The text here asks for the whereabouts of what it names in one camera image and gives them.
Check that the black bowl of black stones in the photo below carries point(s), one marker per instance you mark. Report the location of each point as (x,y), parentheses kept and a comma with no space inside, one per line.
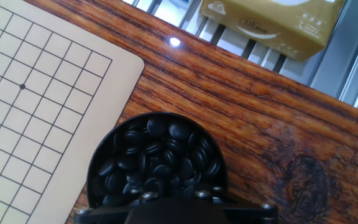
(157,155)

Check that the gold tissue pack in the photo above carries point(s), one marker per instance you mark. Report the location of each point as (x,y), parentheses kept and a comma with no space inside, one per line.
(275,25)

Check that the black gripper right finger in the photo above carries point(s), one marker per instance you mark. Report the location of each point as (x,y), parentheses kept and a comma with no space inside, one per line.
(250,214)

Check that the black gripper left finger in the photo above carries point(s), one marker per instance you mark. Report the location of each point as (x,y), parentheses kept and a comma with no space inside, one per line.
(104,215)

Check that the beige go board mat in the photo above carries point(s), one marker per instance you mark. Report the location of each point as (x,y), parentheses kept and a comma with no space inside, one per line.
(36,109)

